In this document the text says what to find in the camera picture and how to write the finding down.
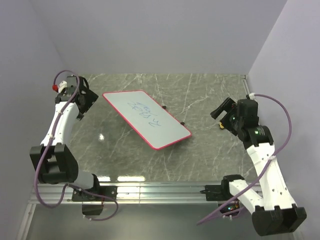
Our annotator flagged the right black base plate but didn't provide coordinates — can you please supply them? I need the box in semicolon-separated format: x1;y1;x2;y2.
200;185;233;202

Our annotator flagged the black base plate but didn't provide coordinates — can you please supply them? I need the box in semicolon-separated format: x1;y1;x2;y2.
200;185;233;202
71;185;118;202

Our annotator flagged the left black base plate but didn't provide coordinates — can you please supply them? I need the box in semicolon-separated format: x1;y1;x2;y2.
71;185;118;202

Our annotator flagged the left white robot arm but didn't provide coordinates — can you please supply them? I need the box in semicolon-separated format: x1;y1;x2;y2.
29;75;101;201

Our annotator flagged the red framed whiteboard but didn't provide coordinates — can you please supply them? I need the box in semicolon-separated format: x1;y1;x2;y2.
102;90;192;150

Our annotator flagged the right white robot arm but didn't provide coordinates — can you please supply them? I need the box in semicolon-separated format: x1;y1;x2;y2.
210;97;307;236

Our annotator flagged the aluminium mounting rail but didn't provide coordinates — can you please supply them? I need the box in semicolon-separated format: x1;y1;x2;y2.
38;181;226;205

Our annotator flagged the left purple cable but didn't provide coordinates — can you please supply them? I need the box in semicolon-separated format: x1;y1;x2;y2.
33;69;119;221

